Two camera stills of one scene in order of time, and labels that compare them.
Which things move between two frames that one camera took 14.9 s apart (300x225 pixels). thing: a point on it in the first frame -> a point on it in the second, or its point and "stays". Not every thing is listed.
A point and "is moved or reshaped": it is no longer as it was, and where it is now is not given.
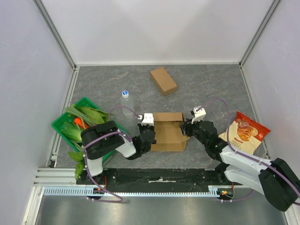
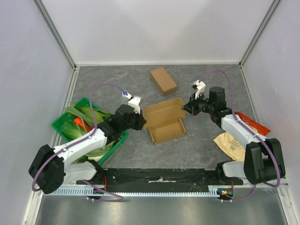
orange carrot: (78, 121) stays
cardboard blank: (168, 132) is moved or reshaped
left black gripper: (141, 126) -> (140, 121)
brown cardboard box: (163, 81) stays
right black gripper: (187, 127) -> (192, 106)
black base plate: (153, 177) stays
